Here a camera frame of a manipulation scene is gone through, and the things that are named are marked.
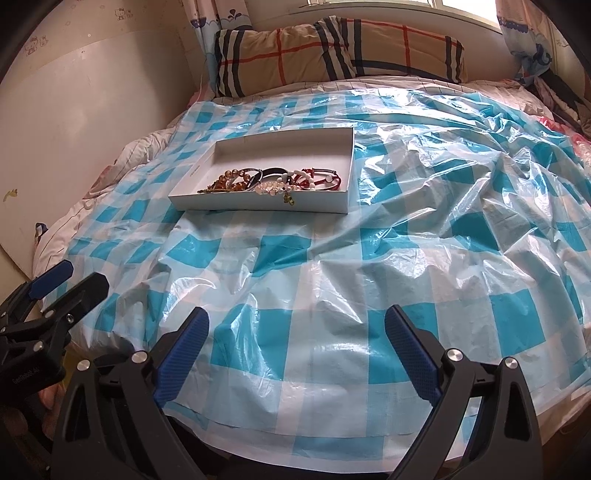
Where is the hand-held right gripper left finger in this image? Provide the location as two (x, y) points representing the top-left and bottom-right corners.
(51, 307), (211, 480)

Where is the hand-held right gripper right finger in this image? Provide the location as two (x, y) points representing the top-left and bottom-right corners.
(384, 305), (543, 480)

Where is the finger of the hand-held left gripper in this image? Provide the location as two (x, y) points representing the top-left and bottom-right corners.
(0, 272), (110, 354)
(0, 260), (75, 324)

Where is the gold braided chain bracelet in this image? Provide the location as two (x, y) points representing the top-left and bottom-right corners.
(198, 182), (298, 206)

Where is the large brown bead bracelet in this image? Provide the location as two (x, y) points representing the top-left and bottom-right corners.
(217, 168), (252, 191)

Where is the pink bead bracelet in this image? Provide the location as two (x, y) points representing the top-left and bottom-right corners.
(253, 181), (294, 195)

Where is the red cord bracelet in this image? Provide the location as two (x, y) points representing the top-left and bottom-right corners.
(300, 167), (343, 192)

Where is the white shallow cardboard box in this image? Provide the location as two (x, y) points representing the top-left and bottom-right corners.
(167, 127), (355, 215)

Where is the person's left hand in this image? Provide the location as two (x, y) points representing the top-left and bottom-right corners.
(0, 385), (63, 444)

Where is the blue checked plastic sheet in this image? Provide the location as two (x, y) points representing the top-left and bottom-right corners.
(41, 88), (591, 462)

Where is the pile of clothes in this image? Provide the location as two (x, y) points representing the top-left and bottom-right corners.
(531, 74), (591, 139)

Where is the tan plaid pillow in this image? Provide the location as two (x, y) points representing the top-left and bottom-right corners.
(215, 16), (467, 99)

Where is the window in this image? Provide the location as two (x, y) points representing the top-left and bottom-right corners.
(295, 0), (504, 33)

